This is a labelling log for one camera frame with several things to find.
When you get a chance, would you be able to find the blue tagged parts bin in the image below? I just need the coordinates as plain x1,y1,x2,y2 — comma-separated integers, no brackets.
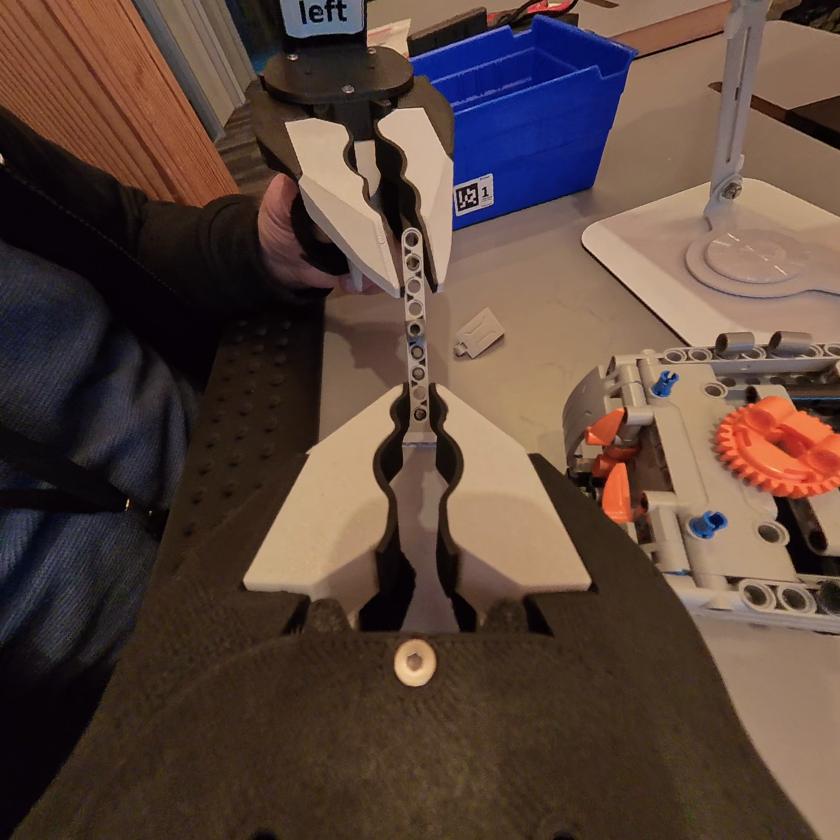
408,14,639,232

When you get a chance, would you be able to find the long grey beam with pins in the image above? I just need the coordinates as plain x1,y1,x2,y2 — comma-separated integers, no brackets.
399,228,439,442

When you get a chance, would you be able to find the black perforated mat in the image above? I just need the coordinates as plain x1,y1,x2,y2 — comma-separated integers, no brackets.
154,105,329,592

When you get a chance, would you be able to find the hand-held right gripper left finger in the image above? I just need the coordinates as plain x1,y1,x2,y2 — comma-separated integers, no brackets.
243,386,417,632

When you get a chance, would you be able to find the small grey curved panel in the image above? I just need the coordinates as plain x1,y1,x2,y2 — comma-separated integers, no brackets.
451,307,508,360

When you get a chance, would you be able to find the wooden pillar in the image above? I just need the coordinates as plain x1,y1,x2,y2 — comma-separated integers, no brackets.
0,0,242,206

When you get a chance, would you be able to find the grey orange toy model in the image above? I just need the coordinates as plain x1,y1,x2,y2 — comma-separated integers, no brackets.
563,331,840,636

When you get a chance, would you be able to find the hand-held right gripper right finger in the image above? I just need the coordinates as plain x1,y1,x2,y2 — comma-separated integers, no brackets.
430,386,597,632

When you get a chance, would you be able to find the person's left hand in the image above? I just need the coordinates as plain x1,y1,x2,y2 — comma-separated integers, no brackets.
258,176,389,298

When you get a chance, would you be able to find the black shoulder strap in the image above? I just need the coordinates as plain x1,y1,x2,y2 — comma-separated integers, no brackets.
0,420,168,536

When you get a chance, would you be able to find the black flat case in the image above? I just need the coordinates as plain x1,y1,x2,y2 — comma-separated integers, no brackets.
407,7,488,56

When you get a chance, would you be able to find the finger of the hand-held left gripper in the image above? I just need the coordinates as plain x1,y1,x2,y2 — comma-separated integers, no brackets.
377,107,455,295
284,119,404,299

